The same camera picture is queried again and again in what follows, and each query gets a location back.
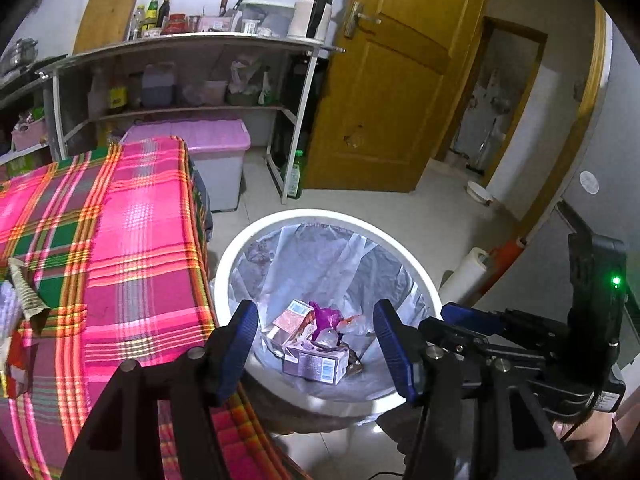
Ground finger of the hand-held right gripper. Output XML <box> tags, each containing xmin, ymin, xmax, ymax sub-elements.
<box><xmin>419</xmin><ymin>316</ymin><xmax>493</xmax><ymax>358</ymax></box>
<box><xmin>442</xmin><ymin>302</ymin><xmax>506</xmax><ymax>336</ymax></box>

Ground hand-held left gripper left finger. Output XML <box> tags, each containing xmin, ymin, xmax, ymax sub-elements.
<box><xmin>60</xmin><ymin>299</ymin><xmax>261</xmax><ymax>480</ymax></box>

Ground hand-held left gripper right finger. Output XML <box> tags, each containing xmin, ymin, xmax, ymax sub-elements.
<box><xmin>372</xmin><ymin>299</ymin><xmax>578</xmax><ymax>480</ymax></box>

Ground pink milk carton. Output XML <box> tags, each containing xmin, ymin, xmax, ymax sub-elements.
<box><xmin>272</xmin><ymin>300</ymin><xmax>317</xmax><ymax>346</ymax></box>

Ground clear plastic cup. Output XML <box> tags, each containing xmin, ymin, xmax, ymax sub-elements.
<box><xmin>312</xmin><ymin>327</ymin><xmax>346</xmax><ymax>351</ymax></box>

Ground purple milk carton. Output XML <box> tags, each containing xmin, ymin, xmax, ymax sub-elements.
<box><xmin>282</xmin><ymin>345</ymin><xmax>351</xmax><ymax>386</ymax></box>

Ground white round bin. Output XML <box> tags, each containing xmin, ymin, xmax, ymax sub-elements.
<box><xmin>214</xmin><ymin>208</ymin><xmax>443</xmax><ymax>423</ymax></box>

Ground purple snack wrapper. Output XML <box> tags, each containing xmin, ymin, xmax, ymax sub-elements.
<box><xmin>307</xmin><ymin>301</ymin><xmax>343</xmax><ymax>331</ymax></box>

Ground clear bin liner bag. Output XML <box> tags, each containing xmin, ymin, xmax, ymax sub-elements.
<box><xmin>227</xmin><ymin>222</ymin><xmax>431</xmax><ymax>401</ymax></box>

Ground printed paper wrapper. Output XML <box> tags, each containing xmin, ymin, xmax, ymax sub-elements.
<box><xmin>7</xmin><ymin>258</ymin><xmax>51</xmax><ymax>333</ymax></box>

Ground red white wrapper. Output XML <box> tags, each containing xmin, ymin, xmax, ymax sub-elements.
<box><xmin>0</xmin><ymin>330</ymin><xmax>36</xmax><ymax>401</ymax></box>

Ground person's right hand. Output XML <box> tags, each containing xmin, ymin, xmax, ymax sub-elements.
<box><xmin>555</xmin><ymin>410</ymin><xmax>617</xmax><ymax>467</ymax></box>

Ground white paper roll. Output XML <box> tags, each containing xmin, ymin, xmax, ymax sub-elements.
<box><xmin>440</xmin><ymin>247</ymin><xmax>493</xmax><ymax>306</ymax></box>

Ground orange roll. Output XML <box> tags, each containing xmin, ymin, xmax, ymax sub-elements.
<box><xmin>495</xmin><ymin>237</ymin><xmax>528</xmax><ymax>271</ymax></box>

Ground white basin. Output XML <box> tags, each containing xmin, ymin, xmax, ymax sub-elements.
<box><xmin>467</xmin><ymin>181</ymin><xmax>493</xmax><ymax>206</ymax></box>

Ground pink plaid tablecloth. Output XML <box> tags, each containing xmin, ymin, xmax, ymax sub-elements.
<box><xmin>0</xmin><ymin>135</ymin><xmax>311</xmax><ymax>480</ymax></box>

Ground green plastic bottle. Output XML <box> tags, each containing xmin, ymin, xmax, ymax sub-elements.
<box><xmin>285</xmin><ymin>149</ymin><xmax>305</xmax><ymax>200</ymax></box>

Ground pink lid storage box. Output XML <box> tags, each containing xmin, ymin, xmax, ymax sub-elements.
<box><xmin>122</xmin><ymin>117</ymin><xmax>251</xmax><ymax>212</ymax></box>

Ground wooden door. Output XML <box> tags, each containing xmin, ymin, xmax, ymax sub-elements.
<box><xmin>302</xmin><ymin>0</ymin><xmax>493</xmax><ymax>195</ymax></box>

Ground pink plastic container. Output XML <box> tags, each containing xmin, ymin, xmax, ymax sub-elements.
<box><xmin>204</xmin><ymin>80</ymin><xmax>228</xmax><ymax>107</ymax></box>

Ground crumpled plastic bags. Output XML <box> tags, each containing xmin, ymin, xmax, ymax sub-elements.
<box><xmin>227</xmin><ymin>57</ymin><xmax>273</xmax><ymax>107</ymax></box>

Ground white plastic bottle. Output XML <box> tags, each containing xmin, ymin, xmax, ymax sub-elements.
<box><xmin>89</xmin><ymin>67</ymin><xmax>108</xmax><ymax>113</ymax></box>

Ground pink basket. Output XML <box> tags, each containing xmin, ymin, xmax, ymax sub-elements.
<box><xmin>11</xmin><ymin>115</ymin><xmax>48</xmax><ymax>152</ymax></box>

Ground white metal shelf unit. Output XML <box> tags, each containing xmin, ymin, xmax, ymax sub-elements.
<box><xmin>37</xmin><ymin>31</ymin><xmax>346</xmax><ymax>206</ymax></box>

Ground pink knife holder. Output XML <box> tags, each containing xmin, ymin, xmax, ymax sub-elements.
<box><xmin>199</xmin><ymin>16</ymin><xmax>238</xmax><ymax>34</ymax></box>

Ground clear container white lid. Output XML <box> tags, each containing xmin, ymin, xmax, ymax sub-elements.
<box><xmin>239</xmin><ymin>2</ymin><xmax>296</xmax><ymax>38</ymax></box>

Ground low kitchen shelf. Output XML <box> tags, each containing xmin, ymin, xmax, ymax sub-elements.
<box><xmin>0</xmin><ymin>72</ymin><xmax>56</xmax><ymax>166</ymax></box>

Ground white thermos kettle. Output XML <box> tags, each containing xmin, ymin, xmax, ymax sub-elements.
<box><xmin>286</xmin><ymin>0</ymin><xmax>335</xmax><ymax>43</ymax></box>

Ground green bottle yellow label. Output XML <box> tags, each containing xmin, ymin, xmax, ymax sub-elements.
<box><xmin>141</xmin><ymin>0</ymin><xmax>160</xmax><ymax>38</ymax></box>

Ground black induction cooker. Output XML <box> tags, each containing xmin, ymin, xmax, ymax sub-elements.
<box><xmin>0</xmin><ymin>54</ymin><xmax>68</xmax><ymax>86</ymax></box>

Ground wooden cutting board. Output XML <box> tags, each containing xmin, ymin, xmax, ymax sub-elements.
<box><xmin>72</xmin><ymin>0</ymin><xmax>146</xmax><ymax>56</ymax></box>

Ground steel pot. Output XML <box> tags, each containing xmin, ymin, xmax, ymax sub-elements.
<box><xmin>2</xmin><ymin>37</ymin><xmax>40</xmax><ymax>73</ymax></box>

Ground wooden doorway frame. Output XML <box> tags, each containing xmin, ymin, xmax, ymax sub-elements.
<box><xmin>435</xmin><ymin>15</ymin><xmax>548</xmax><ymax>196</ymax></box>

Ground metal door handle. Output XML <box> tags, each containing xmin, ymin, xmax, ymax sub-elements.
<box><xmin>344</xmin><ymin>1</ymin><xmax>382</xmax><ymax>39</ymax></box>

